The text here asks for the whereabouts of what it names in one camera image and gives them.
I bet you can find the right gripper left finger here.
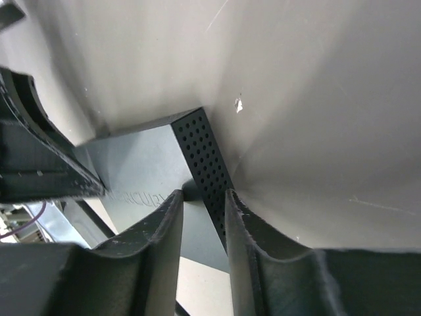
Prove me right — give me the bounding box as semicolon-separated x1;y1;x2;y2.
1;190;184;315

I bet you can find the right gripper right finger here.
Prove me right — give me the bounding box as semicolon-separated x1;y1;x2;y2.
225;189;420;315

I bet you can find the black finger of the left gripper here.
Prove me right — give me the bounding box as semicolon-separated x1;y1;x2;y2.
1;67;105;203

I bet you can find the black network switch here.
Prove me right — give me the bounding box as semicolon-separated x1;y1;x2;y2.
74;107;233;272

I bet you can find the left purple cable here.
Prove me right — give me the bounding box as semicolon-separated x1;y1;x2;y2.
0;200;47;240

